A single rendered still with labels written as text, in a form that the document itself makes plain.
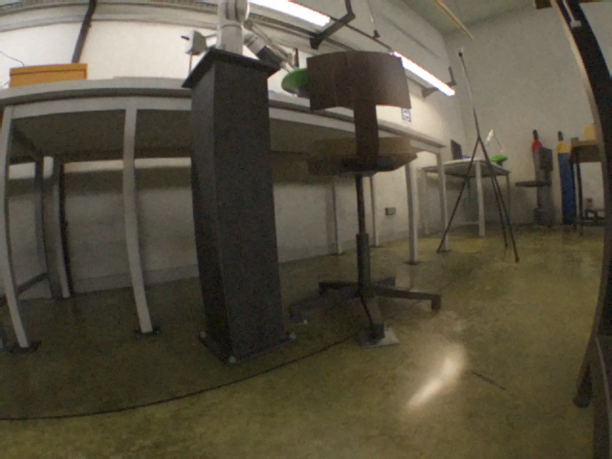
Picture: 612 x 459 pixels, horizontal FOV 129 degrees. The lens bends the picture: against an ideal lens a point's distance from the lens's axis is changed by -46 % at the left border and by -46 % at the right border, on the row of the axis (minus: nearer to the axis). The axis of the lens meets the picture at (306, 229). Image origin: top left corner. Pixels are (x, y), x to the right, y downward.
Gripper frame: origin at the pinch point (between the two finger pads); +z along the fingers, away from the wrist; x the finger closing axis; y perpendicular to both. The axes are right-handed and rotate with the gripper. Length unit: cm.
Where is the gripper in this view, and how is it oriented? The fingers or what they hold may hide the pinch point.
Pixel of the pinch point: (289, 72)
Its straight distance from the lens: 138.7
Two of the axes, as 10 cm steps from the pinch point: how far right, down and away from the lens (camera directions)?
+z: 6.6, 5.0, 5.6
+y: -3.8, 8.7, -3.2
